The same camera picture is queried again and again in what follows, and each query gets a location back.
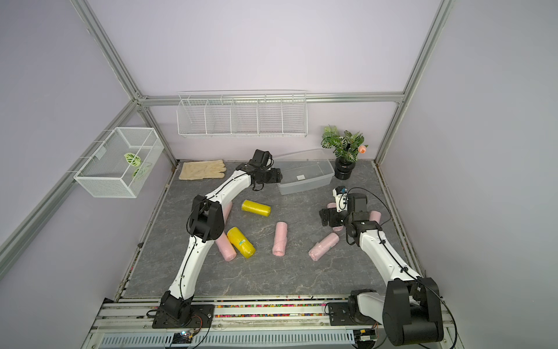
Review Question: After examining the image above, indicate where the white mesh basket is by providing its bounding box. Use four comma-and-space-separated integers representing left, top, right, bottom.
74, 127, 164, 199

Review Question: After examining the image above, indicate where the yellow trash bag roll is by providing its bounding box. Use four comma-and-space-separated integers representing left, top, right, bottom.
227, 227, 256, 259
241, 200, 272, 217

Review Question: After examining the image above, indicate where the green leaf in basket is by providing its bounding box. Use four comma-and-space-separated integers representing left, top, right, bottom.
124, 153, 142, 167

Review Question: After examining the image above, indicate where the pink roll upper left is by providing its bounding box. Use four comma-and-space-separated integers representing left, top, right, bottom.
223, 202, 233, 222

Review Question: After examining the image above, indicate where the clear plastic storage box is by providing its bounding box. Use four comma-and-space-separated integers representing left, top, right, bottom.
274, 148, 334, 196

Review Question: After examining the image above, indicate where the pink roll centre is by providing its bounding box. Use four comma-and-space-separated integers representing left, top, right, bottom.
273, 222, 288, 257

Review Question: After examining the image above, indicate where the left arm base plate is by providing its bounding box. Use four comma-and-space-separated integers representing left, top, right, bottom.
152, 303, 215, 329

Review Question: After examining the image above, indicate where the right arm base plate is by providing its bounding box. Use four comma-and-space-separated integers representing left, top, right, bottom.
324, 302, 376, 327

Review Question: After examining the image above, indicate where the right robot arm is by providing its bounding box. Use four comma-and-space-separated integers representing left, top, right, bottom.
319, 186, 450, 346

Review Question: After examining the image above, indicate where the pink roll behind right gripper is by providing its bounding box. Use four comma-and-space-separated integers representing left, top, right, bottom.
325, 202, 344, 232

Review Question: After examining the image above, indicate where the pink roll lower right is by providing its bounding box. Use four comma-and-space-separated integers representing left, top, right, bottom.
308, 232, 339, 262

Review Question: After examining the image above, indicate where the pink roll lower left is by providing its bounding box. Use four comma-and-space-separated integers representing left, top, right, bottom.
215, 233, 237, 262

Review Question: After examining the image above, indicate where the potted green plant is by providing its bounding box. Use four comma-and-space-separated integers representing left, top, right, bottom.
321, 126, 368, 180

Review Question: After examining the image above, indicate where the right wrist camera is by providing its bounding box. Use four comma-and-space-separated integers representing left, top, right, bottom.
333, 186, 348, 212

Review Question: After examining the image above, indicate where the white wire wall shelf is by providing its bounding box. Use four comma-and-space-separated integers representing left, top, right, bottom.
177, 90, 308, 138

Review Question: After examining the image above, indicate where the pink roll far right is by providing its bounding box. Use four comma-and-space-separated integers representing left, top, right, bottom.
369, 210, 382, 224

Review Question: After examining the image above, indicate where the beige cloth glove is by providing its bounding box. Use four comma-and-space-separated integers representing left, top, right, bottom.
179, 160, 227, 180

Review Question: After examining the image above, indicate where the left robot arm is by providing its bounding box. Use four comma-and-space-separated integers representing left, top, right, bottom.
153, 149, 283, 329

